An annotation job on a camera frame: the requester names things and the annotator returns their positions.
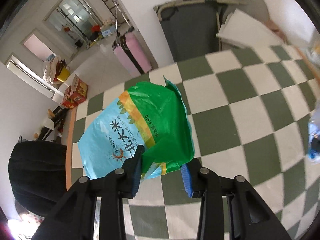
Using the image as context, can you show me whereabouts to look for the black covered chair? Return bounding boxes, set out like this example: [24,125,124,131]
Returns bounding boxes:
[8,140,67,217]

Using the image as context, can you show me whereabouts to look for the green white checkered tablecloth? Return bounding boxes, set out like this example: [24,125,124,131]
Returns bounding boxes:
[68,45,319,239]

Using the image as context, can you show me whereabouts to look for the dark folded cot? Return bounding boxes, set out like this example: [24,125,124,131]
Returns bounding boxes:
[153,0,225,62]

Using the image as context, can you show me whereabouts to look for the orange red gift boxes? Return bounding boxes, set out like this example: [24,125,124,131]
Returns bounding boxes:
[61,75,88,109]

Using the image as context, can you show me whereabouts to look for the blue plastic wrapper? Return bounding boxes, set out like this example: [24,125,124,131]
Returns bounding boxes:
[308,108,320,164]

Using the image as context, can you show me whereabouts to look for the white foam board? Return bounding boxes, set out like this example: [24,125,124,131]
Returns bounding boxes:
[216,9,284,48]

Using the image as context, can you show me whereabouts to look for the yellow bucket with clothes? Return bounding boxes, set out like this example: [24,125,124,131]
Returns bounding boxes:
[43,54,71,85]

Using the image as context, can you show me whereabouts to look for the pink suitcase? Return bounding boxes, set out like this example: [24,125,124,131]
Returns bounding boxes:
[112,32,152,77]

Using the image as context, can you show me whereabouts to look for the blue green rice bag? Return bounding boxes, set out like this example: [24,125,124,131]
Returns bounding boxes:
[78,80,195,179]

